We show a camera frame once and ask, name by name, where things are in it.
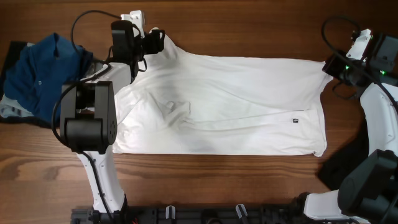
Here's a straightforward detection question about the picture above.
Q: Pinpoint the blue polo shirt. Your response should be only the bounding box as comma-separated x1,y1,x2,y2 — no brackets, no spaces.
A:
4,33,93,123

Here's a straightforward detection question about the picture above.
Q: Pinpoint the black cable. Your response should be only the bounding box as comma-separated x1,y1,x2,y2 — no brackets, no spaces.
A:
51,9,122,224
320,16,398,110

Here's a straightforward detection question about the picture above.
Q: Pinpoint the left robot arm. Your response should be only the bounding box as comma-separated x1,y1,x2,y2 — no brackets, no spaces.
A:
53,20,165,223

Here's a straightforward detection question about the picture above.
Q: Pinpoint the black garment right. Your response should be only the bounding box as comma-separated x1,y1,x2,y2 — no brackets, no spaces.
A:
317,121,369,190

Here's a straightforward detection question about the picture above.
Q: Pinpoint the light grey folded garment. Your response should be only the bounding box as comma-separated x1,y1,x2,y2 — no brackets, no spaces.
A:
1,41,93,120

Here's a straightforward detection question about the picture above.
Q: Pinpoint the left black cable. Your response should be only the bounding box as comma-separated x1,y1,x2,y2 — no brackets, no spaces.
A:
51,9,122,224

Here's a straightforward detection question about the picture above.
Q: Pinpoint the white t-shirt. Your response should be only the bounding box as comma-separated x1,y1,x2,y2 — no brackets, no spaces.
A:
113,38,331,156

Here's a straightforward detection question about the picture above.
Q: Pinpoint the right black cable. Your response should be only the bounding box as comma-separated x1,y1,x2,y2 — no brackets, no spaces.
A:
320,16,398,110

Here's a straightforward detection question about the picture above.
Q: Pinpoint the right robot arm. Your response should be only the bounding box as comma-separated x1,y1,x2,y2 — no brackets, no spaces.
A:
302,29,397,223

